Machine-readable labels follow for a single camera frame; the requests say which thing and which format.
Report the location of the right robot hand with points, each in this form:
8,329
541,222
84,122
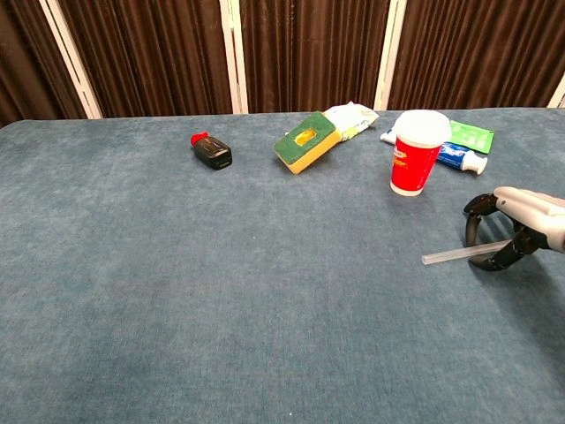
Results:
534,212

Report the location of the red paper cup white lid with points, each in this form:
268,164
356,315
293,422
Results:
412,163

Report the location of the white screen frame post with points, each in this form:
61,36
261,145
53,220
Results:
558,95
239,88
73,57
388,57

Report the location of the blue white toothpaste tube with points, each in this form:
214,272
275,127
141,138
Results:
459,156

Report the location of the blue table cloth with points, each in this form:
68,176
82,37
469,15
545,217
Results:
220,287

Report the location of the black bottle red cap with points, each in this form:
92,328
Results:
214,152

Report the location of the brown curtain panel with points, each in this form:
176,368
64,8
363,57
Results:
476,48
145,53
22,53
309,53

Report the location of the green packet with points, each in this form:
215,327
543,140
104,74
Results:
474,137

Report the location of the green yellow sponge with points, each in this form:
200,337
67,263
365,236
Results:
304,148

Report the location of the white printed snack packet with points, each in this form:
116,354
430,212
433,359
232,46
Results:
353,117

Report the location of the clear acrylic rod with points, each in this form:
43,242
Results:
446,256

